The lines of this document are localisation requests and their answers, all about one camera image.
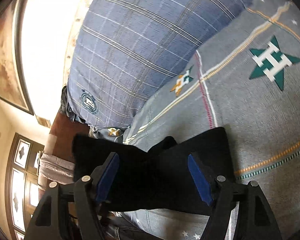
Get black pants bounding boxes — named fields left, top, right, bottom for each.
left=72, top=127, right=236, bottom=216

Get wooden glass-panel door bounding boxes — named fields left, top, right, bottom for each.
left=5, top=133, right=44, bottom=239

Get brown wooden nightstand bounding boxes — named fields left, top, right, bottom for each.
left=44, top=112, right=89, bottom=163

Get grey star-pattern bed sheet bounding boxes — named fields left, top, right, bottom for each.
left=122, top=0, right=300, bottom=239

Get blue plaid pillow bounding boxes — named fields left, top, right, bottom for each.
left=61, top=0, right=253, bottom=129

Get framed wall painting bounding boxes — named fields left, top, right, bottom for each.
left=0, top=0, right=34, bottom=115

